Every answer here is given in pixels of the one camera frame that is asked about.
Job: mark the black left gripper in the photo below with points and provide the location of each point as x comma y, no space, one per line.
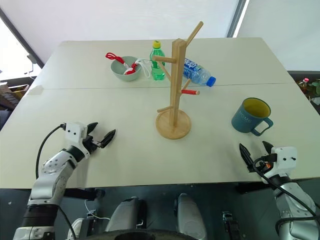
90,144

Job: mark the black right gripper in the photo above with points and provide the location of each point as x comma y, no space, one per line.
262,168

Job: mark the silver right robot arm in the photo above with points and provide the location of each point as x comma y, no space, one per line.
297,202

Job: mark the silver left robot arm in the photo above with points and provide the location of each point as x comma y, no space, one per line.
53,165

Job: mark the wooden mug tree stand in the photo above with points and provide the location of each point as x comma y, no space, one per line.
173,123

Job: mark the blue mug yellow inside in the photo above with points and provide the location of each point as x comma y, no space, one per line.
243,120

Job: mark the pale green bowl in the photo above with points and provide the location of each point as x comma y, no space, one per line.
122,73

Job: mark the small white block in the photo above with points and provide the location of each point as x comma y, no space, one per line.
35,90

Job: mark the black floor device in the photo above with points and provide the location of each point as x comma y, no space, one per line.
230,225

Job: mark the small bottle red cap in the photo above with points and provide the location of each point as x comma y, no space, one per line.
303,85

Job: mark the silver rounded robot leg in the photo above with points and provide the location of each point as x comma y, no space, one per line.
123,215
188,216

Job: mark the green plastic bottle yellow cap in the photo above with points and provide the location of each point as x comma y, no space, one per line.
157,67

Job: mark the cardboard boxes stack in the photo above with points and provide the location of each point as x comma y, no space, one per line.
12,96

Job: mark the clear water bottle blue cap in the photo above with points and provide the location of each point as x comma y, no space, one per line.
198,73

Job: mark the white shoe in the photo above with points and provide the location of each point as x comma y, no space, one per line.
76,228

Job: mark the dark rounded robot body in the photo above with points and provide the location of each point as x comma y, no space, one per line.
145,235

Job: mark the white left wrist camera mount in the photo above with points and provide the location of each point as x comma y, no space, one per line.
74,133

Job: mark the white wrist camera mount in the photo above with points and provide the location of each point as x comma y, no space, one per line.
74,133
286,158

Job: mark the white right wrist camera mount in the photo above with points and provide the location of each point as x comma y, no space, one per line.
286,158

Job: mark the black table bracket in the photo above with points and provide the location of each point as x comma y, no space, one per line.
80,194

